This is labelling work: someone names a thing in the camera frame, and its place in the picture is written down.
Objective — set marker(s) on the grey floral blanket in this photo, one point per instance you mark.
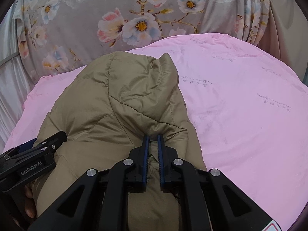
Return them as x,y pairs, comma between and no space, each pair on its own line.
57,36

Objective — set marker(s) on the person's left hand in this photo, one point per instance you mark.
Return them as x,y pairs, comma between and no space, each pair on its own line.
29,204

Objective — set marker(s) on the olive quilted puffer jacket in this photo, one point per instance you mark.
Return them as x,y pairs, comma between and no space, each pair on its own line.
105,112

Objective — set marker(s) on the pink bed sheet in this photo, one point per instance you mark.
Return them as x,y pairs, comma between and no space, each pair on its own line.
249,111

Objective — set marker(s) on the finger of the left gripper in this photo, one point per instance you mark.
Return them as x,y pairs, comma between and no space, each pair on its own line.
27,145
49,146

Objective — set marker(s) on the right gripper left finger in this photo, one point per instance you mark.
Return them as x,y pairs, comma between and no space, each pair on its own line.
125,177

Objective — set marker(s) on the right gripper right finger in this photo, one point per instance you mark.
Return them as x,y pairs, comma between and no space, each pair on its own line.
181,179

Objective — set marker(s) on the grey satin curtain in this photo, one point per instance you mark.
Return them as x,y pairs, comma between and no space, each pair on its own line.
15,84

